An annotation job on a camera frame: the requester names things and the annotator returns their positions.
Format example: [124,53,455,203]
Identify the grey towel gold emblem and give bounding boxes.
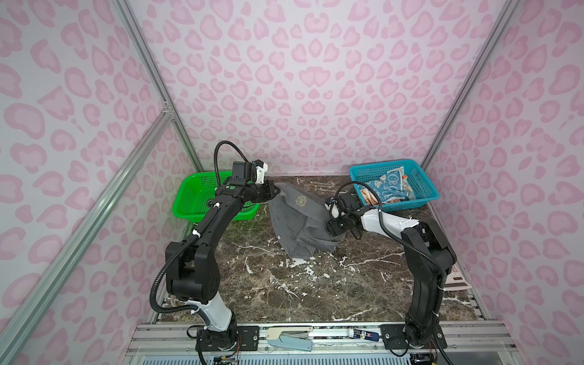
[269,182,346,259]

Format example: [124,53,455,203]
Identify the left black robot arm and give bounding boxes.
[149,156,281,351]

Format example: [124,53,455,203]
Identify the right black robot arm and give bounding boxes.
[324,181,457,354]

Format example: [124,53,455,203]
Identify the blue patterned cloth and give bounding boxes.
[360,167,416,205]

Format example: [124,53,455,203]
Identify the green plastic basket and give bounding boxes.
[172,172,241,224]

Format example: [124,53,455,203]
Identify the teal plastic basket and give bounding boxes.
[349,160,440,213]

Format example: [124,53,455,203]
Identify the small blue battery pack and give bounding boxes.
[348,328,380,342]

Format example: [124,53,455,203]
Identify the grey stapler tool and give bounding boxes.
[266,326,313,351]

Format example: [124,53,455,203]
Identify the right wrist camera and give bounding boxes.
[329,199,341,220]

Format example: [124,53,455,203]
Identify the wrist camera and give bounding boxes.
[329,199,341,220]
[252,160,269,185]

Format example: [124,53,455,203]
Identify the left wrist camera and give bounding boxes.
[252,160,269,185]

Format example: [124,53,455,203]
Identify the aluminium front rail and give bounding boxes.
[123,320,523,364]

